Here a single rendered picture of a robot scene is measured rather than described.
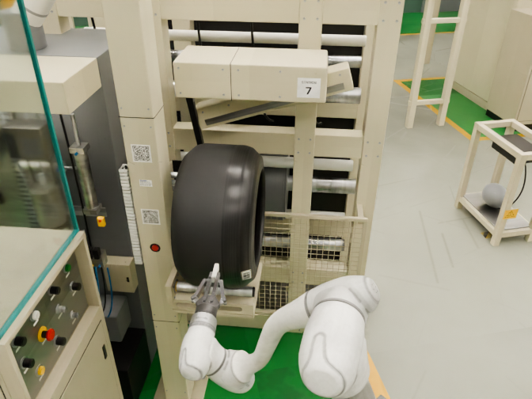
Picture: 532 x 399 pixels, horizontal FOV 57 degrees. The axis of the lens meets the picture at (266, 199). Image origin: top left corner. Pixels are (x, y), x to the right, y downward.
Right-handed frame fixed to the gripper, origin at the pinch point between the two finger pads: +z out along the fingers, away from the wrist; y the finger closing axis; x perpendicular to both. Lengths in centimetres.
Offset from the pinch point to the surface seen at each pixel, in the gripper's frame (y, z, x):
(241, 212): -8.8, 13.3, -18.7
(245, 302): -8.5, 12.3, 31.7
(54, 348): 55, -27, 16
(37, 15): 77, 64, -69
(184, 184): 13.2, 20.2, -24.6
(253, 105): -7, 69, -31
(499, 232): -181, 171, 128
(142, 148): 30, 30, -33
